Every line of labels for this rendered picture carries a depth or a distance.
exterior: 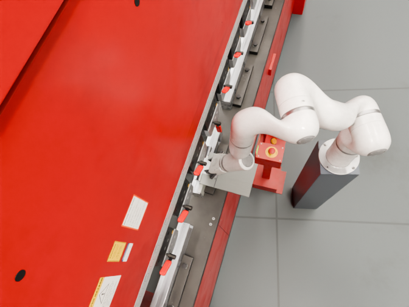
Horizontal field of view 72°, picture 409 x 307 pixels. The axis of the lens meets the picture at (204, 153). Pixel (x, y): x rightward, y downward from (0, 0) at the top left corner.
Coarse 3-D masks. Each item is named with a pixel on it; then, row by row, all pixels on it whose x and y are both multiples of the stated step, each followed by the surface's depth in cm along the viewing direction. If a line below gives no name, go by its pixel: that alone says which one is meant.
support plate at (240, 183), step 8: (256, 168) 144; (208, 176) 147; (224, 176) 146; (232, 176) 145; (240, 176) 144; (248, 176) 144; (208, 184) 145; (216, 184) 145; (224, 184) 144; (232, 184) 143; (240, 184) 143; (248, 184) 142; (232, 192) 142; (240, 192) 141; (248, 192) 141
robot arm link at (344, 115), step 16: (288, 80) 84; (304, 80) 85; (288, 96) 82; (304, 96) 82; (320, 96) 88; (368, 96) 105; (320, 112) 89; (336, 112) 89; (352, 112) 94; (368, 112) 101; (320, 128) 94; (336, 128) 93
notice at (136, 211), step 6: (132, 198) 73; (138, 198) 76; (132, 204) 74; (138, 204) 77; (144, 204) 81; (132, 210) 75; (138, 210) 78; (144, 210) 82; (126, 216) 72; (132, 216) 76; (138, 216) 79; (126, 222) 73; (132, 222) 76; (138, 222) 80; (132, 228) 77; (138, 228) 81
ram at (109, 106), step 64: (64, 0) 40; (128, 0) 52; (192, 0) 79; (64, 64) 42; (128, 64) 57; (192, 64) 91; (0, 128) 35; (64, 128) 45; (128, 128) 63; (192, 128) 107; (0, 192) 37; (64, 192) 48; (128, 192) 70; (0, 256) 39; (64, 256) 52; (128, 256) 80
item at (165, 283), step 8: (184, 224) 143; (184, 232) 142; (184, 240) 140; (176, 248) 140; (184, 248) 144; (176, 264) 137; (168, 272) 136; (176, 272) 140; (160, 280) 136; (168, 280) 135; (160, 288) 134; (168, 288) 134; (160, 296) 133; (168, 296) 136; (152, 304) 132; (160, 304) 132
